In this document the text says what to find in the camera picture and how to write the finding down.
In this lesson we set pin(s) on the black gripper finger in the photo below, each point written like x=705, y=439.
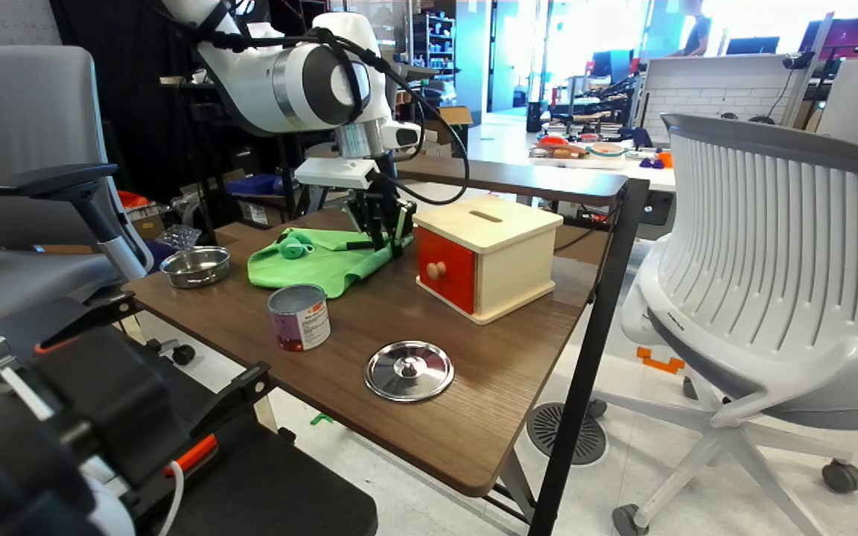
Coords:
x=400, y=221
x=361, y=215

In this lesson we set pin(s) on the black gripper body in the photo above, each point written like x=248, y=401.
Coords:
x=380, y=194

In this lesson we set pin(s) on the green cloth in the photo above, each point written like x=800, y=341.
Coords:
x=333, y=259

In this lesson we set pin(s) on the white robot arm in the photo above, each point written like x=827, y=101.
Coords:
x=330, y=78

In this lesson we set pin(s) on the wooden box with red drawer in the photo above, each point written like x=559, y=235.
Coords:
x=488, y=258

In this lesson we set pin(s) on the tin can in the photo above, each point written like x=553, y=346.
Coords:
x=298, y=317

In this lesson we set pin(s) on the silver pot lid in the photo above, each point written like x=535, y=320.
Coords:
x=410, y=369

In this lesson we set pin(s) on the silver steel pot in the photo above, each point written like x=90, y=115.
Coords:
x=197, y=265

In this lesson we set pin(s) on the black table leg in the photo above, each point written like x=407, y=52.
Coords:
x=607, y=291

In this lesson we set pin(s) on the grey office chair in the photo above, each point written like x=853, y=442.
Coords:
x=63, y=233

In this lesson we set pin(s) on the white mesh office chair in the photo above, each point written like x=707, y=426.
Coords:
x=754, y=286

